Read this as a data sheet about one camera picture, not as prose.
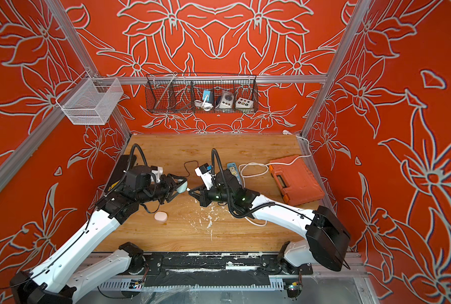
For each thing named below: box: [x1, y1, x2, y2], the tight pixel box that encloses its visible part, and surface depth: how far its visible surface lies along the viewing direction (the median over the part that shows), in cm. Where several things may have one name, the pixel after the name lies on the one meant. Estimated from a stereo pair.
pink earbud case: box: [153, 211, 168, 223], surface depth 85 cm
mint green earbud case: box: [176, 180, 188, 194], surface depth 72 cm
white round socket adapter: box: [219, 93, 233, 109], surface depth 92 cm
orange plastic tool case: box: [268, 155, 325, 206], surface depth 94 cm
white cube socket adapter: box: [235, 96, 255, 109], surface depth 96 cm
